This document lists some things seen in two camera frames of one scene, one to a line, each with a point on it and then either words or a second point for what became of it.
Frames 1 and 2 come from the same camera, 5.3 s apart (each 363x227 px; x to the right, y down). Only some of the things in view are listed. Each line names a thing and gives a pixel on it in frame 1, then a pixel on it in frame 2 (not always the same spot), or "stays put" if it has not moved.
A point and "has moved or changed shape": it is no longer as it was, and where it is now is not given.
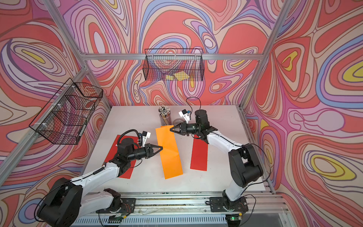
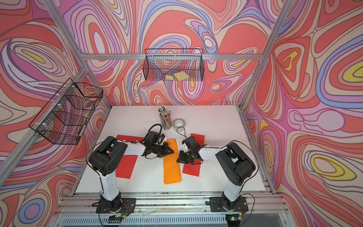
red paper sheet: (199, 161) has moved or changed shape
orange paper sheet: (167, 142) has moved or changed shape
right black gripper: (183, 128) → (181, 159)
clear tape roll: (177, 121) stays put
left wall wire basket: (63, 119) stays put
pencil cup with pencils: (164, 112) stays put
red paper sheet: (127, 173) stays put
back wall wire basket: (174, 65) stays put
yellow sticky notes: (179, 75) stays put
